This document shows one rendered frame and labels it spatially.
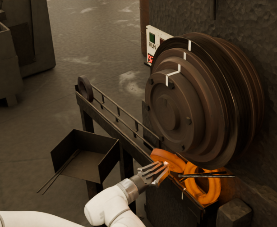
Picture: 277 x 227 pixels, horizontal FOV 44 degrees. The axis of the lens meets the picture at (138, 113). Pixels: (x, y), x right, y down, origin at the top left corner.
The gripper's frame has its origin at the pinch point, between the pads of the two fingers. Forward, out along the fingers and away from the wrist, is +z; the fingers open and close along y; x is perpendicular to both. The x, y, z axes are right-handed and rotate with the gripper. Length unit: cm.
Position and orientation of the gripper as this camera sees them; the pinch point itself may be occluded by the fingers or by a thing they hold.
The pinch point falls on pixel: (171, 161)
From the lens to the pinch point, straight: 146.9
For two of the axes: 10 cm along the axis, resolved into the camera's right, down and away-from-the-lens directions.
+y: 6.1, 3.4, -7.2
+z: 7.8, -4.2, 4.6
